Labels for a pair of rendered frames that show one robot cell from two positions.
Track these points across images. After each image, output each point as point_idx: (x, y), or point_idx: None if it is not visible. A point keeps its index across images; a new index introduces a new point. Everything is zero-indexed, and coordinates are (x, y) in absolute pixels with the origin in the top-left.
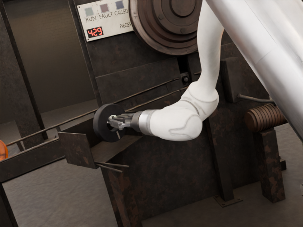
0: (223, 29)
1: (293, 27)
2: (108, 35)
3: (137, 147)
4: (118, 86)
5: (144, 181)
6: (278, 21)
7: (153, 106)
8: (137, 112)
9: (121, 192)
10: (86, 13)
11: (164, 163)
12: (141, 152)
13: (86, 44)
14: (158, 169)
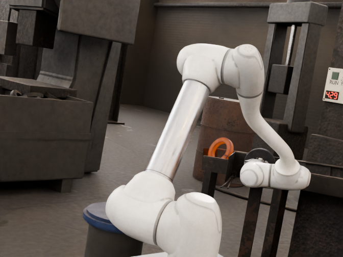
0: (251, 118)
1: (171, 114)
2: (341, 103)
3: (314, 216)
4: (324, 151)
5: (305, 253)
6: (172, 110)
7: (331, 183)
8: (256, 159)
9: (244, 221)
10: (332, 76)
11: (329, 250)
12: (315, 224)
13: (323, 102)
14: (322, 251)
